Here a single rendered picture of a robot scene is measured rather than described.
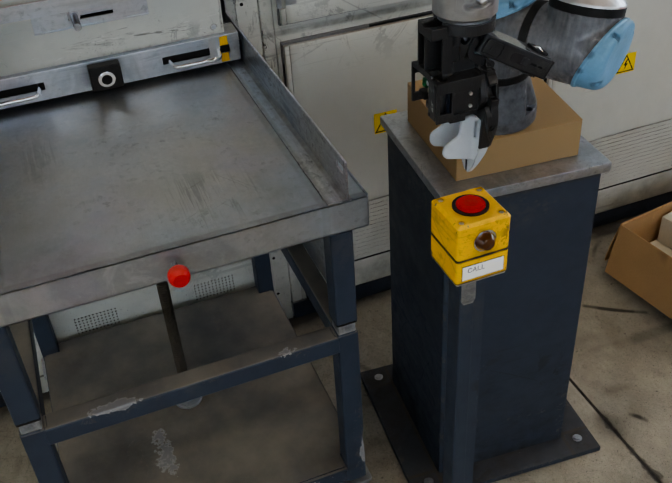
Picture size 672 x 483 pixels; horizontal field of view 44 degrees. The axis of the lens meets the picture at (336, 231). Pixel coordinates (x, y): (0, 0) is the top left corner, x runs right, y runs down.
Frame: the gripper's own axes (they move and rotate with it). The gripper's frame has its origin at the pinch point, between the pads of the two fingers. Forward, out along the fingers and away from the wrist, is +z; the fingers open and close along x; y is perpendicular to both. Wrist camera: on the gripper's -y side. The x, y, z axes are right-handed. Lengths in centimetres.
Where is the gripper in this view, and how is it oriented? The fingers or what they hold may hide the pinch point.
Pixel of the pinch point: (473, 160)
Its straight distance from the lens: 109.3
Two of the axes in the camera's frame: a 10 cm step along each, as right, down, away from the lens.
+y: -9.4, 2.5, -2.5
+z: 0.5, 8.1, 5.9
